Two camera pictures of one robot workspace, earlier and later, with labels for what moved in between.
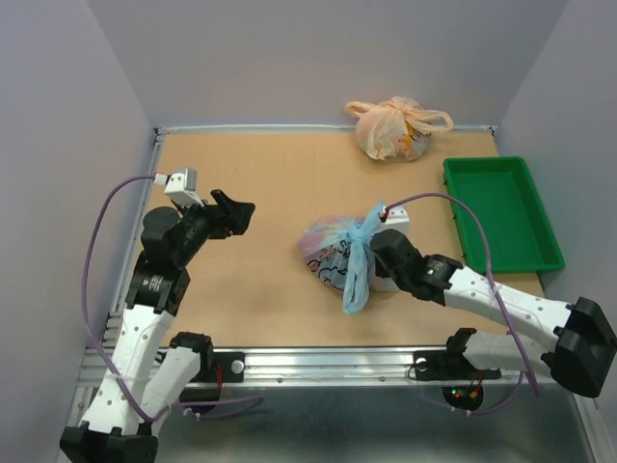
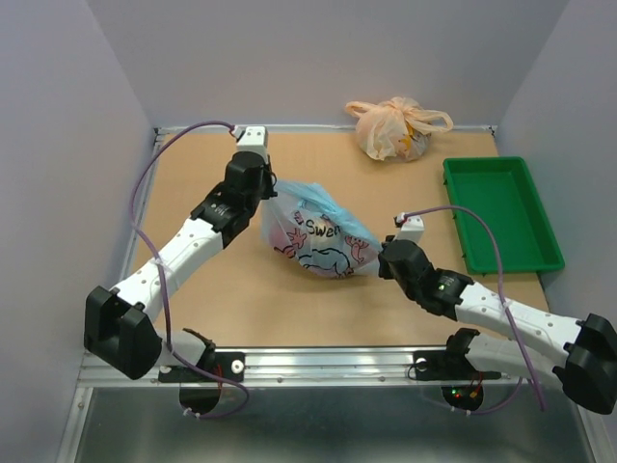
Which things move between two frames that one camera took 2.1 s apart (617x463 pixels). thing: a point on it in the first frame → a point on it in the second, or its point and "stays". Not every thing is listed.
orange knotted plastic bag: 396,128 stays
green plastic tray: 501,194 stays
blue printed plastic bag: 338,253 → 308,229
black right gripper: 380,269 stays
